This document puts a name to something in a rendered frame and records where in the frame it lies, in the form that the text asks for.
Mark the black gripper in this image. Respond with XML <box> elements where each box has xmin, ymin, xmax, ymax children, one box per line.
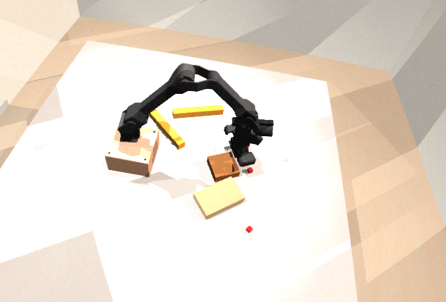
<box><xmin>224</xmin><ymin>124</ymin><xmax>256</xmax><ymax>167</ymax></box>

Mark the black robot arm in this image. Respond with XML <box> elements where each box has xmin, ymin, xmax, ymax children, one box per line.
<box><xmin>117</xmin><ymin>63</ymin><xmax>275</xmax><ymax>145</ymax></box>

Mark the white square block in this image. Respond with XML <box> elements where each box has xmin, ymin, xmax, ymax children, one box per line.
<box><xmin>193</xmin><ymin>177</ymin><xmax>245</xmax><ymax>220</ymax></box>

